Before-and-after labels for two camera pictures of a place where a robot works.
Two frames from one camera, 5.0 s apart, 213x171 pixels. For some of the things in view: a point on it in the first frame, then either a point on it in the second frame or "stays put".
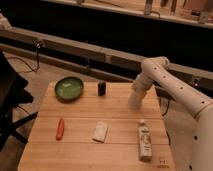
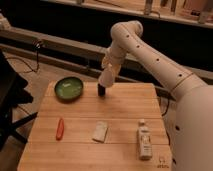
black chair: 13,95 stays put
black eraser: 102,88 stays put
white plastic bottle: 145,142 stays put
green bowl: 68,88 stays put
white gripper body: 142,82 to 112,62
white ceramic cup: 135,100 to 106,78
